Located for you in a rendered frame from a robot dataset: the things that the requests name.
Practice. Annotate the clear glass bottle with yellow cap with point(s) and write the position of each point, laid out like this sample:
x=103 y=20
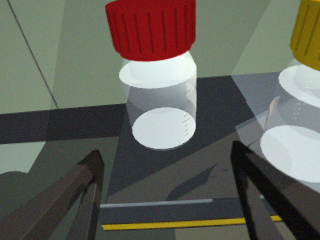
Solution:
x=291 y=136

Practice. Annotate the dark grey wall shelves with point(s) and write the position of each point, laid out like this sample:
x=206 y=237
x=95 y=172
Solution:
x=229 y=108

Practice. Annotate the clear bottle with red cap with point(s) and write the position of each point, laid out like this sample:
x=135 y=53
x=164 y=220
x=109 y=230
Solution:
x=157 y=74

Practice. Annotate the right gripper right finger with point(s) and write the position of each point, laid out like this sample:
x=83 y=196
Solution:
x=296 y=204

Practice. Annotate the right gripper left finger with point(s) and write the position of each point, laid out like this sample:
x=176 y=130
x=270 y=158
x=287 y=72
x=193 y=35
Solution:
x=39 y=217

